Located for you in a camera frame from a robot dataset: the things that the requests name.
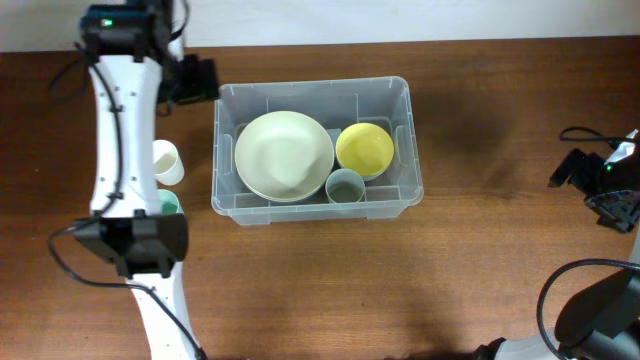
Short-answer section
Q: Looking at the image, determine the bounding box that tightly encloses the cream cup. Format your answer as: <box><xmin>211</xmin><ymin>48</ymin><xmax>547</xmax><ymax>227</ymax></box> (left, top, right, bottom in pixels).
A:
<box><xmin>153</xmin><ymin>139</ymin><xmax>185</xmax><ymax>186</ymax></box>

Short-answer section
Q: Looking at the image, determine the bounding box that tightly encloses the cream large bowl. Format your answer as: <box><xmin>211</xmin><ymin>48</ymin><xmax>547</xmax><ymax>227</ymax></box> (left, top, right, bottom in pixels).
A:
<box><xmin>234</xmin><ymin>111</ymin><xmax>334</xmax><ymax>203</ymax></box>

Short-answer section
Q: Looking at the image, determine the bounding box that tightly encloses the green cup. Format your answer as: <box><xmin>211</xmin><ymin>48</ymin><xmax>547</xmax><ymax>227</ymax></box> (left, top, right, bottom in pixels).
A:
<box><xmin>157</xmin><ymin>189</ymin><xmax>184</xmax><ymax>215</ymax></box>

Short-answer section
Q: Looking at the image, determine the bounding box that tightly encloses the grey cup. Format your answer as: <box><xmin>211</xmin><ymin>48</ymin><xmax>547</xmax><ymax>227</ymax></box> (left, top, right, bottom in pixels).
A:
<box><xmin>325</xmin><ymin>169</ymin><xmax>365</xmax><ymax>203</ymax></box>

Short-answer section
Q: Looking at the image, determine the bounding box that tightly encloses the yellow small bowl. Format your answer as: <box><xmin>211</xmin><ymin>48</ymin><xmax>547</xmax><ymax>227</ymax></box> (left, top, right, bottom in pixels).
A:
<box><xmin>335</xmin><ymin>123</ymin><xmax>395</xmax><ymax>177</ymax></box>

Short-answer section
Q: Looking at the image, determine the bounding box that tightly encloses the green small bowl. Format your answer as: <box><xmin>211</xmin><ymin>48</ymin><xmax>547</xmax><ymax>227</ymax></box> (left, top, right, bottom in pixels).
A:
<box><xmin>362</xmin><ymin>168</ymin><xmax>388</xmax><ymax>182</ymax></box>

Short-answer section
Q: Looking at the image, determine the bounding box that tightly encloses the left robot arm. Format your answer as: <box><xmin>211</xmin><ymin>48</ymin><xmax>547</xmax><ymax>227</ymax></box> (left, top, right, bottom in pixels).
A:
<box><xmin>67</xmin><ymin>1</ymin><xmax>218</xmax><ymax>359</ymax></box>

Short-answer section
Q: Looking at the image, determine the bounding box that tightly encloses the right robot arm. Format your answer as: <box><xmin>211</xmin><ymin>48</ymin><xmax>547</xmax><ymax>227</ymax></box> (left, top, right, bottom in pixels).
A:
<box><xmin>470</xmin><ymin>127</ymin><xmax>639</xmax><ymax>360</ymax></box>

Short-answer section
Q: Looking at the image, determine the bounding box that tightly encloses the white label in bin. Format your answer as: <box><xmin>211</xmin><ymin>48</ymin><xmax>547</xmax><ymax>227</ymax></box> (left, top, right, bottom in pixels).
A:
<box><xmin>327</xmin><ymin>129</ymin><xmax>341</xmax><ymax>144</ymax></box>

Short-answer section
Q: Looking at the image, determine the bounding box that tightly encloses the clear plastic storage bin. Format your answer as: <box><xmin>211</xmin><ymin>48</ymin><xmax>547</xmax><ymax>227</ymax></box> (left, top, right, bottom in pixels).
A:
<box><xmin>211</xmin><ymin>76</ymin><xmax>424</xmax><ymax>226</ymax></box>

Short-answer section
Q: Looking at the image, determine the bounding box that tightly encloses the right black cable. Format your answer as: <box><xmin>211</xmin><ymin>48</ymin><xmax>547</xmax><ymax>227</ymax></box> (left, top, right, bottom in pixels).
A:
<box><xmin>536</xmin><ymin>126</ymin><xmax>640</xmax><ymax>360</ymax></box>

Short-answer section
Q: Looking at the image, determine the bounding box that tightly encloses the black cable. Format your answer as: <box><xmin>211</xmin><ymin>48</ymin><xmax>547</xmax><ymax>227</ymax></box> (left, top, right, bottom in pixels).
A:
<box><xmin>47</xmin><ymin>0</ymin><xmax>207</xmax><ymax>360</ymax></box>
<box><xmin>536</xmin><ymin>126</ymin><xmax>640</xmax><ymax>360</ymax></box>

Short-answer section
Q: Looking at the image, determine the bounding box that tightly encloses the left black cable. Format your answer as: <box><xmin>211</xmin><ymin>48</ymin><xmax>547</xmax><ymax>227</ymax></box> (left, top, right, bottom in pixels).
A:
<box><xmin>47</xmin><ymin>0</ymin><xmax>207</xmax><ymax>360</ymax></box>

